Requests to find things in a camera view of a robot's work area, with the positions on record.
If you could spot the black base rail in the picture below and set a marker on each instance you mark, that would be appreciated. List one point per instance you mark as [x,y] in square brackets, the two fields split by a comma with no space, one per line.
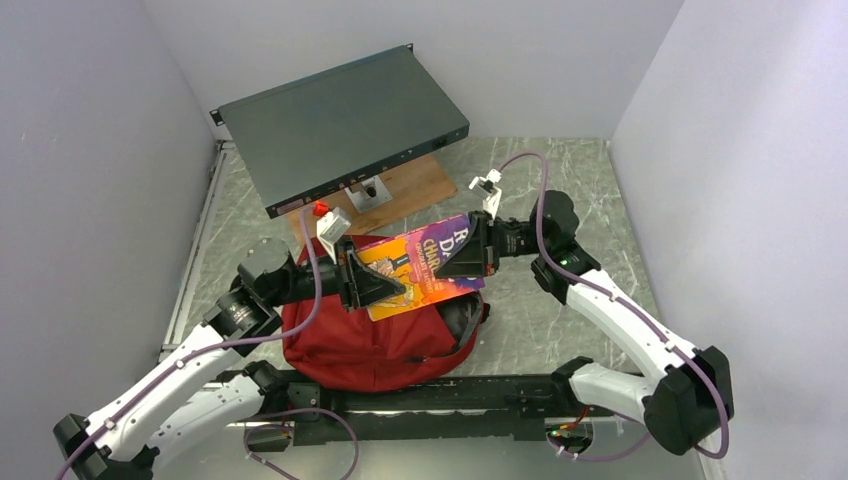
[520,407]

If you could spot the wooden board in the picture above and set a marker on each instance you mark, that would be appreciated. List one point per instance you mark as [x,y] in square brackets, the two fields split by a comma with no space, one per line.
[415,185]

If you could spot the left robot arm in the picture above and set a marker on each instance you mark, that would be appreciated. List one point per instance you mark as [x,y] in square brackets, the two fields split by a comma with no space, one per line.
[168,411]

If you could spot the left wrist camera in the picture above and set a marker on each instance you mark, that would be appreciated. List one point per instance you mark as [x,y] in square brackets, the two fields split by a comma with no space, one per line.
[332,223]

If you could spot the orange Roald Dahl book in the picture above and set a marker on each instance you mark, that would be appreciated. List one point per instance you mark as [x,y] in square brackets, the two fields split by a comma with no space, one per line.
[412,259]

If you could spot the aluminium frame rail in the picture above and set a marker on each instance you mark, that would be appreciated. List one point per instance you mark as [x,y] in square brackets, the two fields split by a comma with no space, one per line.
[217,176]

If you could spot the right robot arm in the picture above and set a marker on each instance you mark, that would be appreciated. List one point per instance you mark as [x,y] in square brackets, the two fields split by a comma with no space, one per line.
[682,394]

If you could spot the metal stand bracket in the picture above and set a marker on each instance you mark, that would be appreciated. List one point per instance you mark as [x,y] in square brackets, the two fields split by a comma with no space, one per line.
[368,194]

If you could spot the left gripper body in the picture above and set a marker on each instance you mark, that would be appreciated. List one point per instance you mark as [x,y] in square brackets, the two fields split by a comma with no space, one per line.
[336,277]

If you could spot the grey rack-mount device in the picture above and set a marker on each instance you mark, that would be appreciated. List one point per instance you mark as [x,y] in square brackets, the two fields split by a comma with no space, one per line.
[323,133]

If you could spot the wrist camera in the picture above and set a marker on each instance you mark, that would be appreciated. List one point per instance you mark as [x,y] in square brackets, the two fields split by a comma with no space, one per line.
[487,188]
[332,223]

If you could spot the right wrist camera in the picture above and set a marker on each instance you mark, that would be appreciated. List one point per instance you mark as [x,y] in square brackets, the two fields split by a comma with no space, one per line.
[487,188]

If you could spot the red student backpack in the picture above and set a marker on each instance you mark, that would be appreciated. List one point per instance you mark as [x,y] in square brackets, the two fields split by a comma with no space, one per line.
[348,351]

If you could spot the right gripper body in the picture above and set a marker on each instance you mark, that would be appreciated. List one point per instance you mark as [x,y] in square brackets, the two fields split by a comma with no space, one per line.
[506,240]

